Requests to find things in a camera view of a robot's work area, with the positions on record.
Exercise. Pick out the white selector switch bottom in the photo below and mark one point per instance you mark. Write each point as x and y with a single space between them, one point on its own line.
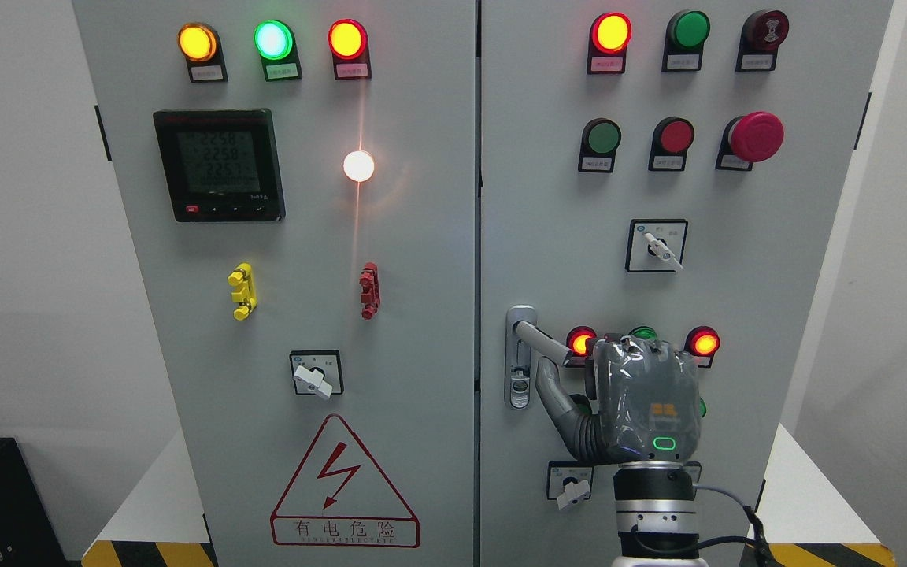
569 483

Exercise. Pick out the red lit indicator top right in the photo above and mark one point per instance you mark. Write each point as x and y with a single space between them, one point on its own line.
610 33

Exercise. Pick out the green push button upper row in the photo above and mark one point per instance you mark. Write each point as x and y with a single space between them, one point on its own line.
598 146

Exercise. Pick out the white selector switch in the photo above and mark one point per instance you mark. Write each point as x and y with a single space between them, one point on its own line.
656 245
569 483

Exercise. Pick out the grey right cabinet door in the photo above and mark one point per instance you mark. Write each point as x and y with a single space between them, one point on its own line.
556 239

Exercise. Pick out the yellow terminal connector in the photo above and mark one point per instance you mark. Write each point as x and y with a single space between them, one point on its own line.
243 292

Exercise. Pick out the green lit indicator light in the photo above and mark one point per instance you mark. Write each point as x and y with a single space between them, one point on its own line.
277 48

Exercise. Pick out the white selector switch left door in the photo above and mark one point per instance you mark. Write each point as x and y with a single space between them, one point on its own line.
317 372

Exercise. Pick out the red lit indicator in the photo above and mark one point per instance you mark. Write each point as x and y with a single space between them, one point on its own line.
702 343
610 33
580 342

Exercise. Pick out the white lit indicator lamp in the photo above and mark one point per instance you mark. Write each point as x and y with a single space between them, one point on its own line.
359 166

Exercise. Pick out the red lit indicator lower right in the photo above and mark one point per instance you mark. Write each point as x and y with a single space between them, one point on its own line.
702 343

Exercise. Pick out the green indicator top right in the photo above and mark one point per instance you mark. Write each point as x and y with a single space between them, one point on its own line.
685 34

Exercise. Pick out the black digital power meter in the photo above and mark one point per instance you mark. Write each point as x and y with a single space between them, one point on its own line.
221 165

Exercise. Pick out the yellow indicator light top left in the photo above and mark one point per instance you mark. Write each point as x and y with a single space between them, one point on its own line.
201 46

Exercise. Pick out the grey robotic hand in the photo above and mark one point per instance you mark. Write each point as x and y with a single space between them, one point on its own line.
650 406

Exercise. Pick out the white platform with hazard stripes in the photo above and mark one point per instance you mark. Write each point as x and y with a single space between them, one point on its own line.
807 522

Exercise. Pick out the silver door lock handle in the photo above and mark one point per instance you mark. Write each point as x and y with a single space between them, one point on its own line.
523 338

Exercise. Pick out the black rotary knob switch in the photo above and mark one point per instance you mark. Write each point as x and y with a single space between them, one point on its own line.
694 469

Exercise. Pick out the red emergency stop mushroom button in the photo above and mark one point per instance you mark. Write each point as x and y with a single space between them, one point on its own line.
749 139

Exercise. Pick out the dark red buzzer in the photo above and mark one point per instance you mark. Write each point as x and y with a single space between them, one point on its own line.
762 34

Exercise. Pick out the red indicator light left door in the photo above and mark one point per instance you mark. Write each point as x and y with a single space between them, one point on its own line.
348 42

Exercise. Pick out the green indicator lower middle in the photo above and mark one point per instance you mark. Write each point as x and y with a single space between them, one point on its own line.
644 332

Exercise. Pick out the red terminal connector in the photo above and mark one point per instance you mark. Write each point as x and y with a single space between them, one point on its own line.
370 290

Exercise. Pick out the red push button upper row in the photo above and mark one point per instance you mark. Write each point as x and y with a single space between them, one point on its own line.
670 142

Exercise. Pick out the white selector switch upper right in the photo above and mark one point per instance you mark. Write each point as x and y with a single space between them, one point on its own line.
656 245

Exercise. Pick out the red lit indicator lower left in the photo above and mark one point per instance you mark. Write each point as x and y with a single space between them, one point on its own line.
580 342

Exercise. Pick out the grey left cabinet door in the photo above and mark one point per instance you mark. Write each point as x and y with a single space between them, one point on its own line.
409 371

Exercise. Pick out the red electric hazard warning sticker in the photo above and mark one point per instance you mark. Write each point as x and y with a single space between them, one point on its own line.
340 496

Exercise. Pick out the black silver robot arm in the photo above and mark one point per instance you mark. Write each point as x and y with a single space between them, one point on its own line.
656 515

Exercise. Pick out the grey cabinet door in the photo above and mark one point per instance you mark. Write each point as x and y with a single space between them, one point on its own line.
409 371
556 239

